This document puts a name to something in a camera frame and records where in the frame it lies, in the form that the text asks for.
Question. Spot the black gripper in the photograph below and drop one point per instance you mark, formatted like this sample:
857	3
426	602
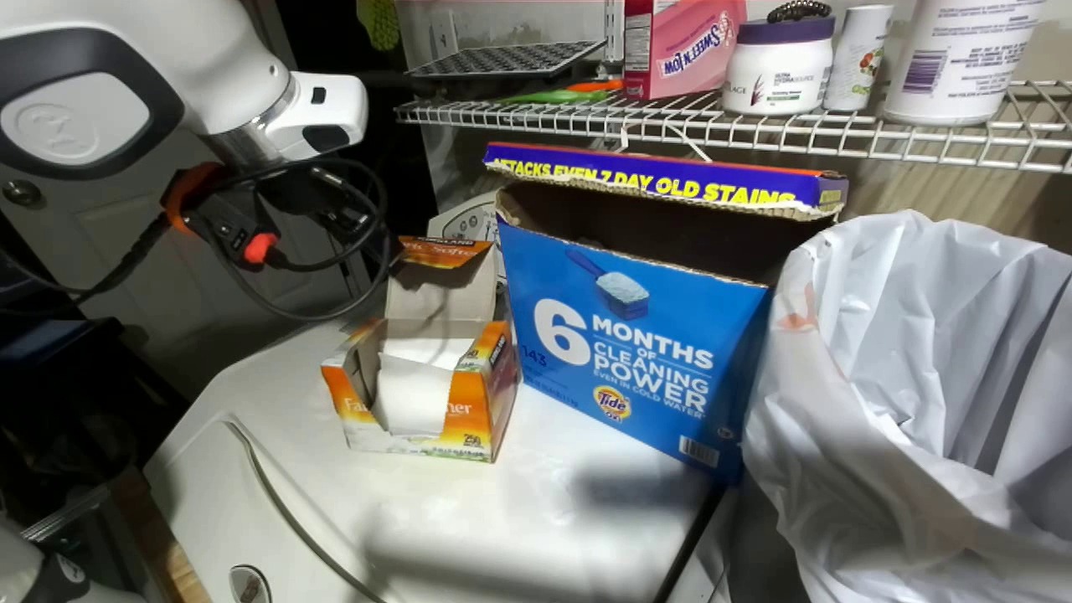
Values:
330	190

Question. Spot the white dryer sheet paper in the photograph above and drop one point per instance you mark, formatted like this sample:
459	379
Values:
421	386

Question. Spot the orange fabric softener box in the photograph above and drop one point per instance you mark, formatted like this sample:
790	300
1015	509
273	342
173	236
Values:
473	390

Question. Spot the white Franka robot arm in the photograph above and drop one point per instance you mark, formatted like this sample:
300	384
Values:
168	46

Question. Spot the blue Tide detergent box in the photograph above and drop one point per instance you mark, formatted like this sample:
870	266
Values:
637	346

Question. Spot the white washing machine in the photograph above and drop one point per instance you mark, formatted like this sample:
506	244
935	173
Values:
558	504

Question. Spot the pink cardboard box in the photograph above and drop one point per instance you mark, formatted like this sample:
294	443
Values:
687	52

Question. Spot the white jar purple lid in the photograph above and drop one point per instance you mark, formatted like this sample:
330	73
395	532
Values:
779	73

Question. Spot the black round lid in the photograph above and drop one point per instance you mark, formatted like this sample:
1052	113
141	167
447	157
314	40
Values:
799	13

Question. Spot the green orange flat packet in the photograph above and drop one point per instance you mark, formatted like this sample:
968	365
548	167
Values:
570	92

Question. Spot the wooden plank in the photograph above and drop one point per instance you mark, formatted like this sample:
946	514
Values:
190	573

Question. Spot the white slim bottle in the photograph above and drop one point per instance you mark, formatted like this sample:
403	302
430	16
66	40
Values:
857	54

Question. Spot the white plastic trash bag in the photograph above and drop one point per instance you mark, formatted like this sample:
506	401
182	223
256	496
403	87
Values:
916	390

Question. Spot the large white plastic tub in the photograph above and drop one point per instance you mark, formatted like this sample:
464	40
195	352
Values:
959	61

